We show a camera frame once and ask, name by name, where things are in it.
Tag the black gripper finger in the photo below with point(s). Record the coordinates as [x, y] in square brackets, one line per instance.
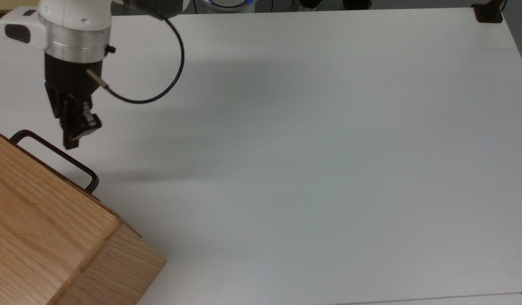
[89, 123]
[71, 127]

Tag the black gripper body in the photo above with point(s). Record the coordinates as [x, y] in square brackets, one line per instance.
[70, 78]

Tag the wooden drawer box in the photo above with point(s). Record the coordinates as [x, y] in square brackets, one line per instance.
[70, 183]

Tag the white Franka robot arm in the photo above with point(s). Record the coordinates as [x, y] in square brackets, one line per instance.
[74, 25]

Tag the white blue-ringed robot base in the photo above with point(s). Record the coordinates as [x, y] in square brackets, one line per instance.
[229, 3]

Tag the light oak wooden cabinet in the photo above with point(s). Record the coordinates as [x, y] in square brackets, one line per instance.
[36, 237]

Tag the black shoe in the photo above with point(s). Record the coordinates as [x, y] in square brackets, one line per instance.
[310, 4]
[357, 3]

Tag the black table clamp mount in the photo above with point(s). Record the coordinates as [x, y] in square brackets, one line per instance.
[488, 13]

